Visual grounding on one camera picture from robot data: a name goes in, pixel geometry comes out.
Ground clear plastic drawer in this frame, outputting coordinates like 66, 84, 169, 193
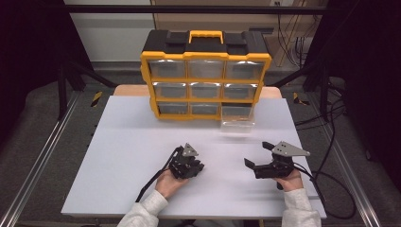
219, 105, 255, 133

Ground white table board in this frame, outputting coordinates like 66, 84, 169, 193
61, 95, 328, 220

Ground hand-held gripper black cable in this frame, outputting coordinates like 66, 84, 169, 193
292, 162, 357, 220
135, 145, 183, 203

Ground person's right hand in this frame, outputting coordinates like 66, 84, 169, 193
273, 169, 305, 193

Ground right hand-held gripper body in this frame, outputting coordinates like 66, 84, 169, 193
253, 140, 311, 180

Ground black floor cables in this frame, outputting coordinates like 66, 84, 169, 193
294, 79, 348, 131

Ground yellow black organizer cabinet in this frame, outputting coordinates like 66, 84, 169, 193
139, 29, 272, 122

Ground grid of clear drawers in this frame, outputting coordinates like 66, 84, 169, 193
148, 59, 265, 116

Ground black metal stand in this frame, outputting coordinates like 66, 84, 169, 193
270, 60, 333, 122
56, 56, 118, 121

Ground black horizontal frame bar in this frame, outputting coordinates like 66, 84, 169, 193
64, 4, 329, 15

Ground yellow black hazard tape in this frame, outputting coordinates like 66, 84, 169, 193
90, 91, 104, 108
292, 92, 311, 107

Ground light wooden cabinet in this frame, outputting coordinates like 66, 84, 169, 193
150, 0, 326, 68

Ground wooden table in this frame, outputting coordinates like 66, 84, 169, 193
113, 84, 283, 99

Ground left hand-held gripper black cable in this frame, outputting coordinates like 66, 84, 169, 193
135, 145, 183, 203

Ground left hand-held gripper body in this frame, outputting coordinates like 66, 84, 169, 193
168, 143, 200, 180

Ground person's left hand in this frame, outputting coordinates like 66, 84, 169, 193
154, 169, 190, 200

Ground right hand-held gripper black cable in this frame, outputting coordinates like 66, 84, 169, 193
292, 162, 357, 220

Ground hanging black cables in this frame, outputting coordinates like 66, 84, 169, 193
276, 13, 314, 68

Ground aluminium floor rail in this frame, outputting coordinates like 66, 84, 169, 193
0, 91, 81, 227
306, 94, 383, 227

